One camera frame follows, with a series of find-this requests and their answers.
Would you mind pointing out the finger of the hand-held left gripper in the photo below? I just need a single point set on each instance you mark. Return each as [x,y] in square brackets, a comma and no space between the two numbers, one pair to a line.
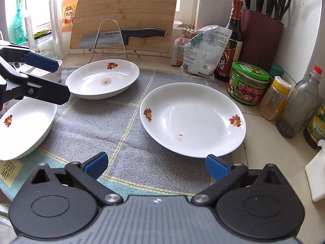
[50,92]
[43,62]

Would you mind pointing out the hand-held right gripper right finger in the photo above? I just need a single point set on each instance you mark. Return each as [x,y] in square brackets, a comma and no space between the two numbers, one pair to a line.
[215,165]

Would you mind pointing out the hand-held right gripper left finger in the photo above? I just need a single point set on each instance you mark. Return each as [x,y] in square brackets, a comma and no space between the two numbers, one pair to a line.
[96,165]

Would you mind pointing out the white bowl pink flowers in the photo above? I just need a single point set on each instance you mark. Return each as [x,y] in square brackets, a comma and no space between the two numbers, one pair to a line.
[54,76]

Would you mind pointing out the white plate fruit print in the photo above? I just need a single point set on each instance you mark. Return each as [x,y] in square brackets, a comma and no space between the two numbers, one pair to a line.
[193,111]
[22,132]
[101,73]

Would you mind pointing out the glass jar green lid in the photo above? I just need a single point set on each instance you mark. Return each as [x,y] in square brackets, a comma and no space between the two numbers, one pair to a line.
[42,43]

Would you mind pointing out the clear plastic bag roll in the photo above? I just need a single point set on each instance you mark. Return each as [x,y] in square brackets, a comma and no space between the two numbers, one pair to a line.
[29,33]

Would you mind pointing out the stack of clear plastic cups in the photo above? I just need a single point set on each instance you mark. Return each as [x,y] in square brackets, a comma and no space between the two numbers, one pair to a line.
[55,30]

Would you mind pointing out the grey checked table mat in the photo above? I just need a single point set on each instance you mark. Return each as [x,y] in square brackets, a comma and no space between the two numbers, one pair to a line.
[101,127]

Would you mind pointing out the green detergent bottle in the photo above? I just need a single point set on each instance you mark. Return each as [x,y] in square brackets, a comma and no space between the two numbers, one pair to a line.
[19,28]

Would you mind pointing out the orange cooking wine bottle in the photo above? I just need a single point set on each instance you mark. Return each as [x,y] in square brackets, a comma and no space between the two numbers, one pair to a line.
[68,12]

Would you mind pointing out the green lidded sauce jar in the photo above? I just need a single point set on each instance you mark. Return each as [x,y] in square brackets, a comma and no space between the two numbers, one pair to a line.
[247,86]

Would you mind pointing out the yellow lidded spice jar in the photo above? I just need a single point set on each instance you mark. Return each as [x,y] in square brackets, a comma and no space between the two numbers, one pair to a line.
[273,101]

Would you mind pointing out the bamboo cutting board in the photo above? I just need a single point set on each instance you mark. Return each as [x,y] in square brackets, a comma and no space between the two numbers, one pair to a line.
[127,5]

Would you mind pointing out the white plastic container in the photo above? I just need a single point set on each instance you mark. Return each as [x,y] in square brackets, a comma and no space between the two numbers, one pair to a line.
[317,172]

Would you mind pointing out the glass bottle red cap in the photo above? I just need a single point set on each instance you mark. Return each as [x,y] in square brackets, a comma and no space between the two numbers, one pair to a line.
[299,101]

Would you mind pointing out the yellow labelled oil bottle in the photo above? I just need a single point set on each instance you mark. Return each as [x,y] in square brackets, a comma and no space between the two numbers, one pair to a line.
[317,127]

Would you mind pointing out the white blue food bag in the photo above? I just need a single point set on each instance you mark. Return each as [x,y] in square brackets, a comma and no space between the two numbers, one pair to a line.
[205,53]

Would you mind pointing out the green capped bottle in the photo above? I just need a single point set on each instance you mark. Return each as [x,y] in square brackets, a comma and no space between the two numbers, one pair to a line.
[276,70]

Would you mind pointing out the white red food bag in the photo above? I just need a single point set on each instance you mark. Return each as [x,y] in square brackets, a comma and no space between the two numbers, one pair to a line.
[179,53]

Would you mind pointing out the green bag clip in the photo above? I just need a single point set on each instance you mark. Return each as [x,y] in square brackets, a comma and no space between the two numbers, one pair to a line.
[196,40]

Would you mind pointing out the dark red knife block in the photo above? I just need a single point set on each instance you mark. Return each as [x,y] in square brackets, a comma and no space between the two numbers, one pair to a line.
[259,40]

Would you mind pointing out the dark soy sauce bottle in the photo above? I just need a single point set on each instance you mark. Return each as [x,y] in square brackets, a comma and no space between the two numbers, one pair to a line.
[232,25]

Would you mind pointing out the black kitchen scissors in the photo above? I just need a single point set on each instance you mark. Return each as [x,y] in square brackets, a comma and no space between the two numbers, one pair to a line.
[280,10]

